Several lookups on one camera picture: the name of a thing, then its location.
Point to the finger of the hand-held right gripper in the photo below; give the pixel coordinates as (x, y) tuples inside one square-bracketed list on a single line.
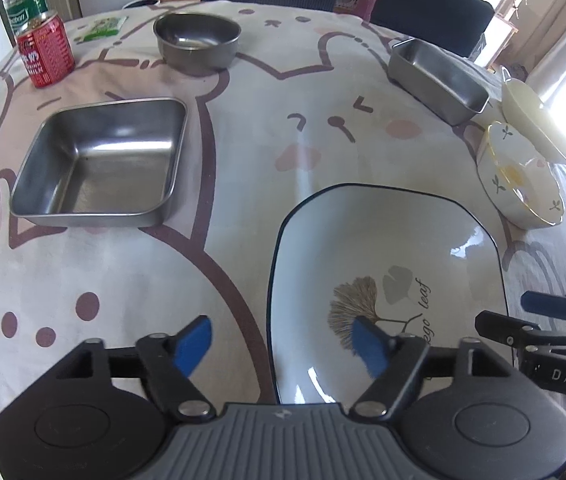
[(498, 327), (538, 302)]

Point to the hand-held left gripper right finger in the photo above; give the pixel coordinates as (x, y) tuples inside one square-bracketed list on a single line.
[(368, 350)]

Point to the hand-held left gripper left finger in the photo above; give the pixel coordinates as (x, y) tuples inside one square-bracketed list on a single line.
[(193, 345)]

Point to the floral ceramic bowl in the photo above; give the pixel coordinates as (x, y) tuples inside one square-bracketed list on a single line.
[(513, 195)]

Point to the white leaf print plate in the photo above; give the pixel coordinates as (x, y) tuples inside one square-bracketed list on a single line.
[(388, 240)]

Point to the cream ceramic bowl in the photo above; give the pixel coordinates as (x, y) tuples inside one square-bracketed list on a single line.
[(533, 115)]

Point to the square steel tray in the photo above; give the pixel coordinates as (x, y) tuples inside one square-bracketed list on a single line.
[(98, 170)]

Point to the rectangular steel tray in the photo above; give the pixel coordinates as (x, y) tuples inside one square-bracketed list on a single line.
[(443, 80)]

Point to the cartoon printed tablecloth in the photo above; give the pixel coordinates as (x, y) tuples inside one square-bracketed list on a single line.
[(263, 110)]

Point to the beige curtain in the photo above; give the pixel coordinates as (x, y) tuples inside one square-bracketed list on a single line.
[(553, 35)]

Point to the round steel bowl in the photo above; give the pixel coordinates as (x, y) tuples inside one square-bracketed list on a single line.
[(198, 55)]

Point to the red drink can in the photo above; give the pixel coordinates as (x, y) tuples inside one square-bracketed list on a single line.
[(45, 55)]

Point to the green paper packet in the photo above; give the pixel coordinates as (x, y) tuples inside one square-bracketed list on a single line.
[(103, 27)]

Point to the grey round bin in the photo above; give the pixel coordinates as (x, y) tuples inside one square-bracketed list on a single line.
[(143, 2)]

